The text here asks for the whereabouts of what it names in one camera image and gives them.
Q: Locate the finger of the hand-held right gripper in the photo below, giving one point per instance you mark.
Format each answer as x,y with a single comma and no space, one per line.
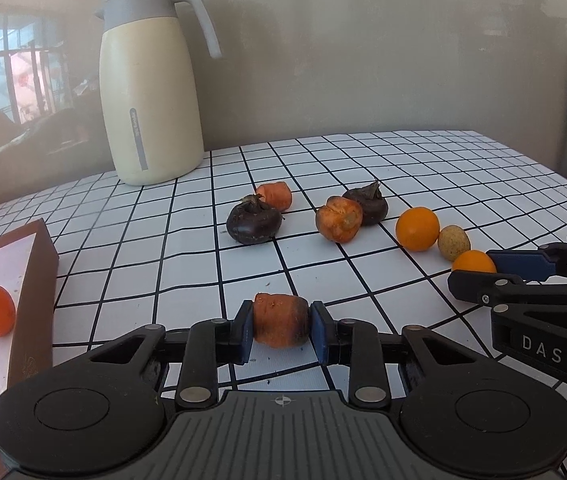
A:
478,287
518,265

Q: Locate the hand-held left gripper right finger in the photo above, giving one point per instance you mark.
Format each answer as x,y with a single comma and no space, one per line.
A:
319,332

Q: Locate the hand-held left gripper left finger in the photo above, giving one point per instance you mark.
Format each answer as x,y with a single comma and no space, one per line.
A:
246,332

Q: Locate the round orange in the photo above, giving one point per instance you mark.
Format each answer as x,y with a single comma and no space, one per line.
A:
417,230
472,262

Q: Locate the orange carrot piece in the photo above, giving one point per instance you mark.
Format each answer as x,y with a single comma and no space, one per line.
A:
338,220
276,195
281,320

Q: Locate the small tan round fruit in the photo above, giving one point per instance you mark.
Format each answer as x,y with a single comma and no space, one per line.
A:
454,243

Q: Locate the dark mangosteen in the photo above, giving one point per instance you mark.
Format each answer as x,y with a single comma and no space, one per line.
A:
253,225
369,206

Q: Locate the brown box with white inside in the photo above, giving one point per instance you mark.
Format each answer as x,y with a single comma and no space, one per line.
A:
33,285

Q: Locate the white black-grid tablecloth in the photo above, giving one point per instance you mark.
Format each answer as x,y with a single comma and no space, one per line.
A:
163,260

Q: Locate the cream thermos jug grey lid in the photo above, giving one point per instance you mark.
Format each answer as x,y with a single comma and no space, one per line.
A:
151,95

